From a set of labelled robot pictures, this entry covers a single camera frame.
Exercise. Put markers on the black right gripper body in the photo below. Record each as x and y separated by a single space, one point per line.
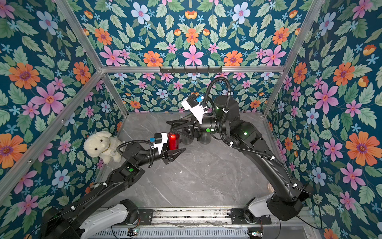
192 128

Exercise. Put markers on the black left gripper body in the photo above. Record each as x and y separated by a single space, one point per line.
158 156

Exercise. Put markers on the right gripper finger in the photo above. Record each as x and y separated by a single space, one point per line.
178 122
179 131

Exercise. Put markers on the grey translucent spray bottle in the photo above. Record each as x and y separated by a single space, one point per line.
187 138

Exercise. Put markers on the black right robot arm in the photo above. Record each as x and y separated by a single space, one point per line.
218 112

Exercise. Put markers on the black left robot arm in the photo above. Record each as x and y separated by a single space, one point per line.
81 219

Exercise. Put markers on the white plush teddy bear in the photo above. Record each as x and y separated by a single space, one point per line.
103 145

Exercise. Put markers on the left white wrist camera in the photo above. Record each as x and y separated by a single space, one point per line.
158 141

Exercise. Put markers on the black hook rail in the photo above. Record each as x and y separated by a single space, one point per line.
186 70

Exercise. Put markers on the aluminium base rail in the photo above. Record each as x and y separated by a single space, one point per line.
187 217

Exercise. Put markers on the round beige wall clock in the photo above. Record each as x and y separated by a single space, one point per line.
270 188

